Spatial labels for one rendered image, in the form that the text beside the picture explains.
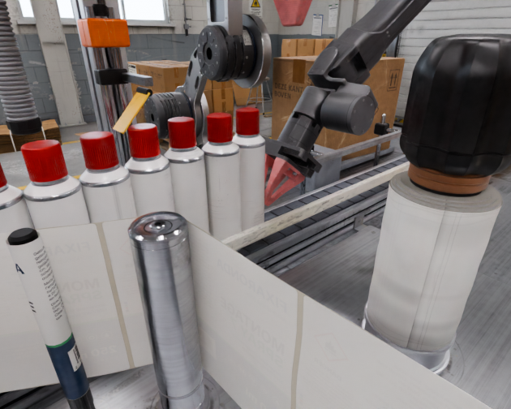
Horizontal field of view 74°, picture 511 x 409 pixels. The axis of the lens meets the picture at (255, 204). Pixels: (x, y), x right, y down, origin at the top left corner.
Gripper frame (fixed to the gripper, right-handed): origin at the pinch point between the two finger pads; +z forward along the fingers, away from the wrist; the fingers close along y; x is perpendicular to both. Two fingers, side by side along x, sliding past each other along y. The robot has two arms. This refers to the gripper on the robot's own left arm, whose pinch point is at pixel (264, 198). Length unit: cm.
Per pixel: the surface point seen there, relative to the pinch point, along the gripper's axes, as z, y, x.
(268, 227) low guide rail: 3.8, 4.4, -1.0
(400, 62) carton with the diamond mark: -55, -16, 40
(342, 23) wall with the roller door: -316, -333, 331
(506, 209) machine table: -24, 23, 47
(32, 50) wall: -40, -527, 42
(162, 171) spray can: 3.6, 2.5, -20.6
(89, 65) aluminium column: -4.2, -15.0, -27.7
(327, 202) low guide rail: -5.0, 4.4, 10.3
